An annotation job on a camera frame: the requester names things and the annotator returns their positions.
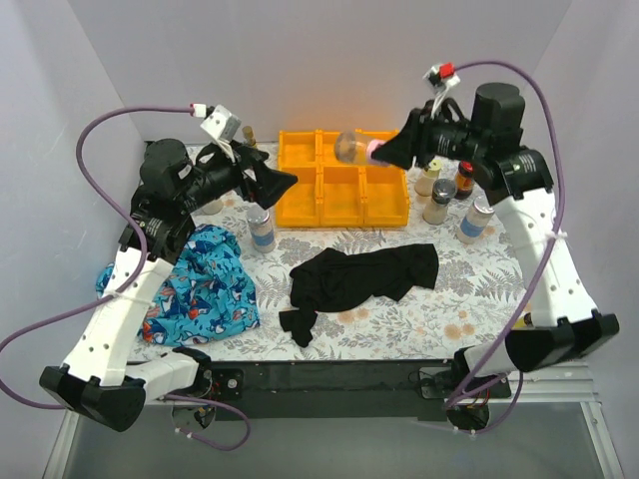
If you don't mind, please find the yellow-lid spice shaker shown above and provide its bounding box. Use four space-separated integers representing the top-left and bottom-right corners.
414 159 442 197

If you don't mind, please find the blue-label spice jar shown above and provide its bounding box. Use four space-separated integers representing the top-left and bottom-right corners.
456 196 494 244
247 205 276 253

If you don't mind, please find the pink-lid spice shaker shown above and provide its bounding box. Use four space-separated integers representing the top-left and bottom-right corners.
333 131 384 166

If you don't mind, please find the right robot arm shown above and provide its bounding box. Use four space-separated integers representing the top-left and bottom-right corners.
369 83 619 397

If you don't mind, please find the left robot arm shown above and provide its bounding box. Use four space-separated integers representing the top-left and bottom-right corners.
39 139 298 432

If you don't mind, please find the black-cap white bottle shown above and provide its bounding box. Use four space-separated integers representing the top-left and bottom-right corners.
200 199 224 216

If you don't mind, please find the right red-lid sauce jar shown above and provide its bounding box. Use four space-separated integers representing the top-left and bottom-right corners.
454 161 474 201

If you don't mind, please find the small yellow-label sauce bottle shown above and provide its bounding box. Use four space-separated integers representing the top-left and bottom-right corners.
243 126 257 147

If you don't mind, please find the grey-lid spice shaker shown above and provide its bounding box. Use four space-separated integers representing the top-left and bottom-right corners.
422 179 456 225

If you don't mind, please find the orange six-compartment bin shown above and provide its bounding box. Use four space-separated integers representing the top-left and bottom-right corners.
275 130 410 228

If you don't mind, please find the black cloth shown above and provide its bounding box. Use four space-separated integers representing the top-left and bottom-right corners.
279 243 439 348

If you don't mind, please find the blue shark-print cloth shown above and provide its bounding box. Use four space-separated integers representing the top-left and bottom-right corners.
95 224 263 346

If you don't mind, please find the lying yellow-label bottle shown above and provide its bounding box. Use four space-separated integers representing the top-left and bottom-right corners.
513 313 532 329

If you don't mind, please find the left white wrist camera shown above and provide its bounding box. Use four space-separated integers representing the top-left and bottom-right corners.
201 105 242 149

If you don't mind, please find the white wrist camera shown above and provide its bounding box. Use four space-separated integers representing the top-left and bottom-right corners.
422 63 460 96
201 105 242 149

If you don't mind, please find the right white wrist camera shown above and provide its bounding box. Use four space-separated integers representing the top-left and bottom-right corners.
422 63 460 96

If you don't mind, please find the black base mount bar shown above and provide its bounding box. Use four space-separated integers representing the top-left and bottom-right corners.
154 361 505 423

